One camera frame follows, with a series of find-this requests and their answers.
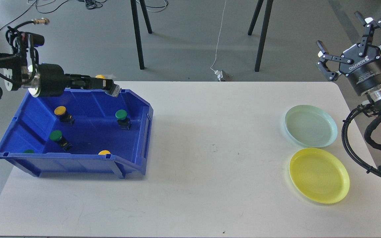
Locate yellow button front edge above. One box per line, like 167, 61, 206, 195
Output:
98, 150, 111, 155

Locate black floor cables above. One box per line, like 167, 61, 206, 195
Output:
0, 0, 169, 56

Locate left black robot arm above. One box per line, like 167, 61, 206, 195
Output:
0, 18, 121, 99

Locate black tripod legs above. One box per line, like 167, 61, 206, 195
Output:
130, 0, 152, 70
247, 0, 274, 72

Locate yellow button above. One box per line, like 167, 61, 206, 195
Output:
54, 106, 74, 125
95, 74, 106, 79

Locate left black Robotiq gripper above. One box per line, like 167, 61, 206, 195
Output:
28, 63, 114, 98

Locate left black tripod legs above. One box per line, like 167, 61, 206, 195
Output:
130, 0, 152, 70

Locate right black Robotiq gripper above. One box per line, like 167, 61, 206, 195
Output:
316, 11, 381, 102

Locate pale green plate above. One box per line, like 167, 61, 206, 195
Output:
284, 104, 338, 148

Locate right black tripod legs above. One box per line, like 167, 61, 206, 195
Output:
247, 0, 274, 72

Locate green button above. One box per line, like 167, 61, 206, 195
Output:
115, 109, 132, 131
49, 130, 72, 151

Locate white cable with plug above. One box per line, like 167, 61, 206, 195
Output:
210, 0, 233, 82

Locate blue plastic bin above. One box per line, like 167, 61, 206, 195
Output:
0, 89, 154, 179

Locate yellow plate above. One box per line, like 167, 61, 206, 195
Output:
288, 148, 350, 204

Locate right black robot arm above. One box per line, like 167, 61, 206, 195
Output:
316, 12, 381, 178

